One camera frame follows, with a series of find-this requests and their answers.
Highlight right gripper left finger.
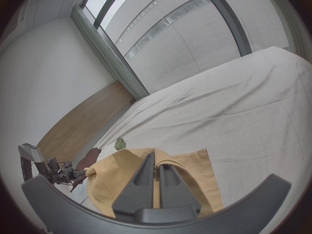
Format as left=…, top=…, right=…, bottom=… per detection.
left=112, top=151, right=156, bottom=215

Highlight grey-green curtain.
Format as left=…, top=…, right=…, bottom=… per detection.
left=264, top=0, right=312, bottom=64
left=71, top=4, right=149, bottom=99

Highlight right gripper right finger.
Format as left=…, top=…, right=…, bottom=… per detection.
left=158, top=164, right=202, bottom=212

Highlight green garment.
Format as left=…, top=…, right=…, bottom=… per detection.
left=114, top=137, right=127, bottom=150

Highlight brown garment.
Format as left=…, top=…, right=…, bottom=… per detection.
left=71, top=148, right=101, bottom=193

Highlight tan shorts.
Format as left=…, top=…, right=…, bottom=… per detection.
left=84, top=148, right=224, bottom=219

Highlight bed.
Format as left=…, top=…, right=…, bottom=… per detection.
left=37, top=46, right=312, bottom=219

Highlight pale grey garment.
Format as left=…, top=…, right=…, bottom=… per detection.
left=69, top=179, right=89, bottom=205

